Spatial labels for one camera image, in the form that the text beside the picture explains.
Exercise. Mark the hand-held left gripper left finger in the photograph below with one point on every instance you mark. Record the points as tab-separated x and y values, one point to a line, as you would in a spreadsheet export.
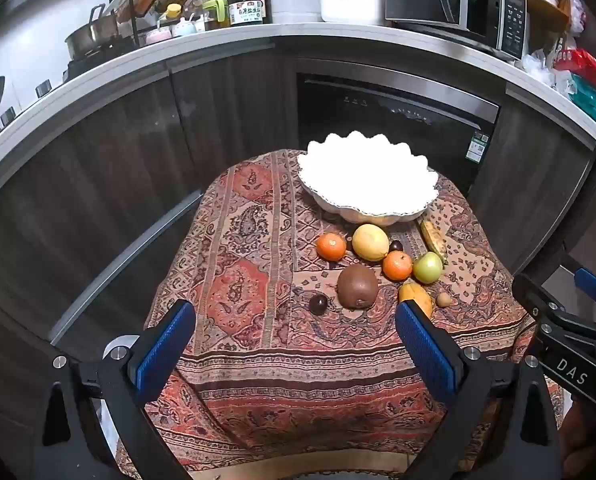
165	350

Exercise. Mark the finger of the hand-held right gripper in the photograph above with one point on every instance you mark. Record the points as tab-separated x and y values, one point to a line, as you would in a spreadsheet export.
595	286
533	292

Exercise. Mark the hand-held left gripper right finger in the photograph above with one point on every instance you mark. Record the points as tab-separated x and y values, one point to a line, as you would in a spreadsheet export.
425	352

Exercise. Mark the small yellow mango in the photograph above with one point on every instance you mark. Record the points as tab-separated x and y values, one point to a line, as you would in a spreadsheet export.
418	297

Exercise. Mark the small tan longan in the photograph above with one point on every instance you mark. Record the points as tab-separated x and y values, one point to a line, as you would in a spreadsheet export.
445	300

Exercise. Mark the green apple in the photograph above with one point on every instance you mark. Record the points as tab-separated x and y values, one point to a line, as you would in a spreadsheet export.
428	267

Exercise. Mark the brown kiwi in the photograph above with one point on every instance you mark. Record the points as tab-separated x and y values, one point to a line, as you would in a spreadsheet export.
358	286

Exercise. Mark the dark purple plum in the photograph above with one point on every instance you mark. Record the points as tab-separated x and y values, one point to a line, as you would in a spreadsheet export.
318	304
396	246

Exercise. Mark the white scalloped bowl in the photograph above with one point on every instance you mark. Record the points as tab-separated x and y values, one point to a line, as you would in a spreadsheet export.
368	180

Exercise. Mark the white round object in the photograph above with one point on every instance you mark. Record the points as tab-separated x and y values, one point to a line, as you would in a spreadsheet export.
118	347

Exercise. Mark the large orange tangerine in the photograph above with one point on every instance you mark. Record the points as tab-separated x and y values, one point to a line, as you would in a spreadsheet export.
397	266

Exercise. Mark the spotted yellow banana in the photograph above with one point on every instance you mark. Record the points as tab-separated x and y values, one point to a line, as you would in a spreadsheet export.
432	237

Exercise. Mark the dark wood cabinet door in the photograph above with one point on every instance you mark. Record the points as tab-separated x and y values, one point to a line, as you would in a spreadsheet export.
78	200
233	120
528	175

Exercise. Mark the patterned red tablecloth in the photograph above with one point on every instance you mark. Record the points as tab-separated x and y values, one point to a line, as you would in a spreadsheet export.
258	270

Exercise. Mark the yellow lemon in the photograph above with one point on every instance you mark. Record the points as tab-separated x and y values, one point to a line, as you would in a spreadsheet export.
370	242

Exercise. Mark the small orange tangerine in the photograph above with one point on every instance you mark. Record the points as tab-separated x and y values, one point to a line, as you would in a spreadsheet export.
331	247

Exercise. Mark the teal plastic bag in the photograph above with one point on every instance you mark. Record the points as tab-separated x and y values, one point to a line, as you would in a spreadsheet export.
593	102

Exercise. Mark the red plastic bag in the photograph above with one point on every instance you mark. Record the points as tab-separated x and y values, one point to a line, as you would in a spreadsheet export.
583	67

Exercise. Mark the white plastic bag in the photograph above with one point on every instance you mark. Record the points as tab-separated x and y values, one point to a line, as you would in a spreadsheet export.
538	67

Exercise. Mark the black built-in dishwasher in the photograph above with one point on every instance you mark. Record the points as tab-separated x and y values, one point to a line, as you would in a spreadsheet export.
358	120

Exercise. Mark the silver black microwave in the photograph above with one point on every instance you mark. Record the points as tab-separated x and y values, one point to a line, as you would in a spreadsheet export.
448	0

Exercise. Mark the white kitchen countertop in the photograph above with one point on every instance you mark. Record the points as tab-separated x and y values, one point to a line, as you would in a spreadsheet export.
218	42

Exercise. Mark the pink ceramic jar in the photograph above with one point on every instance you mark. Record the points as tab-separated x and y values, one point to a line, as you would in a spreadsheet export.
158	36

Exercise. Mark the pale blue ceramic jar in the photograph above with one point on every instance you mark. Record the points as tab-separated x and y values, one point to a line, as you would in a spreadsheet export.
183	27

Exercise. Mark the steel cooking pot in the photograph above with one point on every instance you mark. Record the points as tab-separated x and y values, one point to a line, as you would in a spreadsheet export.
93	35

